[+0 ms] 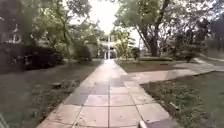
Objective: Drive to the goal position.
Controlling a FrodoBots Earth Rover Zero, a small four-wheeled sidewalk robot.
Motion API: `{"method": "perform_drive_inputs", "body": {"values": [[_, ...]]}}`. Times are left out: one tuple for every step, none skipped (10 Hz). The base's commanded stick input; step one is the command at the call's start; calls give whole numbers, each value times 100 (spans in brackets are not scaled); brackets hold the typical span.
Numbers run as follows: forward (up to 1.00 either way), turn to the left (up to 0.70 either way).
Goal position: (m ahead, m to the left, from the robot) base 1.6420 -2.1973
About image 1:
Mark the large tree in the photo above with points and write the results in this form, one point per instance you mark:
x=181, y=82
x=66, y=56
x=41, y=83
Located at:
x=154, y=23

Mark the white building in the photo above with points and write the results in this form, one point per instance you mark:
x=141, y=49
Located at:
x=107, y=49

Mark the robot's own part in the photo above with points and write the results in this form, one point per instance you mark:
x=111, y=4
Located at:
x=142, y=124

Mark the paved tile footpath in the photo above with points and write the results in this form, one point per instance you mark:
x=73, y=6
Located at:
x=106, y=100

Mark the dark hedge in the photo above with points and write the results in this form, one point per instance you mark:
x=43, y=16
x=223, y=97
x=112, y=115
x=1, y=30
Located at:
x=30, y=57

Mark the small bush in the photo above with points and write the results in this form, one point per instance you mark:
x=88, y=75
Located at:
x=135, y=53

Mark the grass lawn with leaves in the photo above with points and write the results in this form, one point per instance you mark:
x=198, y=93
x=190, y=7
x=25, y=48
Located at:
x=36, y=90

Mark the row of trees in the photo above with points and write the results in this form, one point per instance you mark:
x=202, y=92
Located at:
x=50, y=26

